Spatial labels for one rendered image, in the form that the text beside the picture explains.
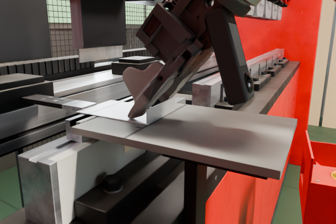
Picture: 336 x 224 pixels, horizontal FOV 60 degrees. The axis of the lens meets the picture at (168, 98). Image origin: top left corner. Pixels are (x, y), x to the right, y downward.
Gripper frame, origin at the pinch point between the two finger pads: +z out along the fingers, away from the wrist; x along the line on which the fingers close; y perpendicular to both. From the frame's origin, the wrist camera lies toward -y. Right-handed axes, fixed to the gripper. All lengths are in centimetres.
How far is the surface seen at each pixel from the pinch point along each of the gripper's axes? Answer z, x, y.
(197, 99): 12.5, -42.0, 1.3
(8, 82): 15.4, 4.1, 22.0
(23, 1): 23, -24, 57
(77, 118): 6.2, 6.1, 6.0
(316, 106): 45, -339, -68
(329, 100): 30, -340, -71
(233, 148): -9.1, 6.5, -11.7
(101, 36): -3.6, 1.7, 12.4
